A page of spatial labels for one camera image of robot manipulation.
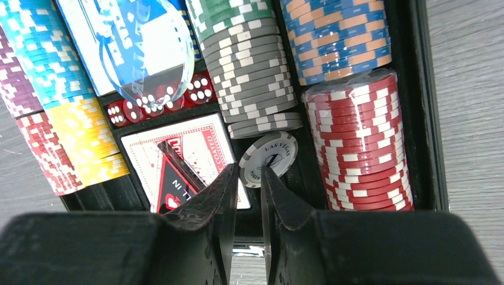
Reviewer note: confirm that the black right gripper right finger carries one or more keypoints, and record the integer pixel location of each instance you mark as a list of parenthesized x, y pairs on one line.
[(304, 245)]

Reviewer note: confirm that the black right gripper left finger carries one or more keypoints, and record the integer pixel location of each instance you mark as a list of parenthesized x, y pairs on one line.
[(191, 244)]

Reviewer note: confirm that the white 1 chip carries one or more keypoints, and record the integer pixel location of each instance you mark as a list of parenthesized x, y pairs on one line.
[(277, 150)]

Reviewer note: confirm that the clear acrylic dealer disc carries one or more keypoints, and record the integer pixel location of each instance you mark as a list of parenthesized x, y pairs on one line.
[(143, 45)]

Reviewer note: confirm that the blue Texas Hold'em card deck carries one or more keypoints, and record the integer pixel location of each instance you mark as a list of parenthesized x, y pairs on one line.
[(81, 20)]

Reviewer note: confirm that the triangular all in button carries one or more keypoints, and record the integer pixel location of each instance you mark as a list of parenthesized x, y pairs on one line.
[(178, 182)]

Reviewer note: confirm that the red backed card deck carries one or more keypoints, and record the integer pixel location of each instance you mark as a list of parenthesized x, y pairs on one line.
[(202, 143)]

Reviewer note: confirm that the red chip stack right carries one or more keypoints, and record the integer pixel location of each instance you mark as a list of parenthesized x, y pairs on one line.
[(358, 135)]

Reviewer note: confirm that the dark red chip stack left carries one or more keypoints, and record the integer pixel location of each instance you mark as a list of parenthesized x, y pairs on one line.
[(51, 156)]

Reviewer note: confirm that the yellow chip stack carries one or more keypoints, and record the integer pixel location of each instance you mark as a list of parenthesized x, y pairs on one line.
[(87, 139)]

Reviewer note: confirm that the blue orange chip stack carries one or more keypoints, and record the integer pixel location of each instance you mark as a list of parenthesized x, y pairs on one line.
[(331, 40)]

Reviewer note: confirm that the green chip stack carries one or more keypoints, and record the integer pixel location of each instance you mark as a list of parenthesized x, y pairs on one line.
[(242, 47)]

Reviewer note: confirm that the purple poker chip stack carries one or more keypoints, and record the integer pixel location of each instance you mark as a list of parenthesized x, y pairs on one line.
[(17, 92)]

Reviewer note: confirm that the light blue chip stack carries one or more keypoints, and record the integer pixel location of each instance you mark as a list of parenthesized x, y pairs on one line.
[(46, 53)]

